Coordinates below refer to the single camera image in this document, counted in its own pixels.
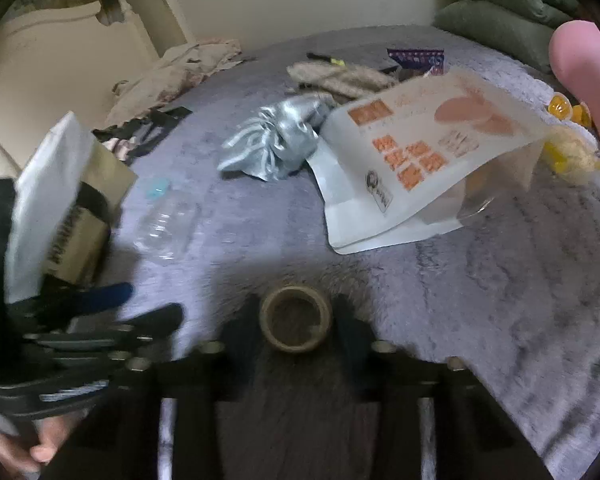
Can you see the beige knitted cloth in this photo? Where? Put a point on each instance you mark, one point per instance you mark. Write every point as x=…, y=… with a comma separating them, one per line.
x=330, y=77

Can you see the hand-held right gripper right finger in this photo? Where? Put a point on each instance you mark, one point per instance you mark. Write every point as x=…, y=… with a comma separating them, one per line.
x=352, y=340

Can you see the person's left hand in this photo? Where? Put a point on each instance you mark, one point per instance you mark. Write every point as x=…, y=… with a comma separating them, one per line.
x=42, y=452

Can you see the yellow jelly cup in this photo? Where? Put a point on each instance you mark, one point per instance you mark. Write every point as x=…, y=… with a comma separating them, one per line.
x=560, y=106
x=582, y=114

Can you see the brown tape roll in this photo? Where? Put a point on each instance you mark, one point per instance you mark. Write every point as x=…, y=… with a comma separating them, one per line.
x=295, y=345

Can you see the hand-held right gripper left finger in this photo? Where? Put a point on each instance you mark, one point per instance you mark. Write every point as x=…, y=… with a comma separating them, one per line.
x=240, y=340

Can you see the dark blue biscuit packet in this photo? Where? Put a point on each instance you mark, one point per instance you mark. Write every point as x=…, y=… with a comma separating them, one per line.
x=415, y=57

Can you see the person's pink trouser leg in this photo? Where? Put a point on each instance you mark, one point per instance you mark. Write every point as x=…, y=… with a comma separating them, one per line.
x=585, y=75

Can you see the clear plastic bottle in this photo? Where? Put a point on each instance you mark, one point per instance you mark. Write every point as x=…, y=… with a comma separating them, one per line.
x=162, y=225

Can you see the silver foil packet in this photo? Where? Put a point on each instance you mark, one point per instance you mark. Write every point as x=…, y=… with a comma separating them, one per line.
x=285, y=130

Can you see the white plastic bag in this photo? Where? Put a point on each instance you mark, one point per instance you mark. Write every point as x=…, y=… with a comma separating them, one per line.
x=45, y=195

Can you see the pale yellow fuzzy item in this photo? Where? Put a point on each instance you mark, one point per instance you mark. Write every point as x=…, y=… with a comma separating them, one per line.
x=575, y=147

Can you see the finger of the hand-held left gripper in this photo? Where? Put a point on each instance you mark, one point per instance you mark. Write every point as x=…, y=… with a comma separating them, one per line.
x=115, y=292
x=155, y=317

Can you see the black printed bag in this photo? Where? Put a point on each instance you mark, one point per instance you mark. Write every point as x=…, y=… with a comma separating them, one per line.
x=140, y=132

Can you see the white pouch with orange print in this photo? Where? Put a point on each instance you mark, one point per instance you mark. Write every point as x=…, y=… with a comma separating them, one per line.
x=405, y=160

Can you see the floral cloth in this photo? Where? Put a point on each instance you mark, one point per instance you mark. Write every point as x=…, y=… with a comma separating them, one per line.
x=170, y=70

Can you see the grey fuzzy blanket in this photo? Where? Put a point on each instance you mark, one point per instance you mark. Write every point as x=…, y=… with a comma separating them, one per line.
x=480, y=310

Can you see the brown paper bag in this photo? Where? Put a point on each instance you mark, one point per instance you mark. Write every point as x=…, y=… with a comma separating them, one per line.
x=110, y=175

